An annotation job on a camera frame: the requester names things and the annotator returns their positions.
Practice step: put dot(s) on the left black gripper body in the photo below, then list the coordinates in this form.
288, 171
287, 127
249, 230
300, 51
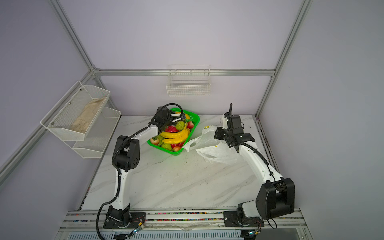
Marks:
168, 120

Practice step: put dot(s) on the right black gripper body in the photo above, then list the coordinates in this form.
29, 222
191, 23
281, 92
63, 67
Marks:
230, 132

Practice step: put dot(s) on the white lemon print plastic bag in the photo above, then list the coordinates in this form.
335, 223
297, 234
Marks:
211, 149

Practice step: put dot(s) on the yellow banana bunch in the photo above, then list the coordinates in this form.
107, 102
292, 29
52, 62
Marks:
175, 138
182, 115

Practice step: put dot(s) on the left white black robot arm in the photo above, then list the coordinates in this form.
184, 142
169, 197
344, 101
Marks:
126, 157

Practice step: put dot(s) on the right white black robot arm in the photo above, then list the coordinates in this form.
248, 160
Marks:
275, 194

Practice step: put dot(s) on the red dragon fruit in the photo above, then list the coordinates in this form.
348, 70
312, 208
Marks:
171, 129

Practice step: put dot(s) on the green pear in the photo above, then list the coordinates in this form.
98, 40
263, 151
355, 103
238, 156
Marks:
167, 146

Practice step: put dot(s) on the green plastic basket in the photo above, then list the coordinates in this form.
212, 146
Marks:
190, 124

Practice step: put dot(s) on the lower white mesh shelf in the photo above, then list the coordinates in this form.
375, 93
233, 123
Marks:
99, 136

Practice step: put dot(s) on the white mesh shelf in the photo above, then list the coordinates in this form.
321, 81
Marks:
60, 118
99, 136

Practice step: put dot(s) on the beige cloth in shelf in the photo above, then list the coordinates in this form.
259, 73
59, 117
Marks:
83, 121

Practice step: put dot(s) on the upper white mesh shelf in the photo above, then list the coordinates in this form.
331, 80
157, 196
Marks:
60, 118

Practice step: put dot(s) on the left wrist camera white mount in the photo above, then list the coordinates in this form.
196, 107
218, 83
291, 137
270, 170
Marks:
175, 117

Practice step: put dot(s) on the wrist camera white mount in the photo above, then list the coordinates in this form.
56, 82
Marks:
175, 117
225, 120

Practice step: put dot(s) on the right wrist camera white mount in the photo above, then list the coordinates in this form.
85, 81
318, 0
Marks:
225, 120

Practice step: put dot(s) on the white wire wall basket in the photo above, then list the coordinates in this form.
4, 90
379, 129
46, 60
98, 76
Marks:
188, 80

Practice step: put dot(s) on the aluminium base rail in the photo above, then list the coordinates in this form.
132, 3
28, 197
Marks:
183, 225

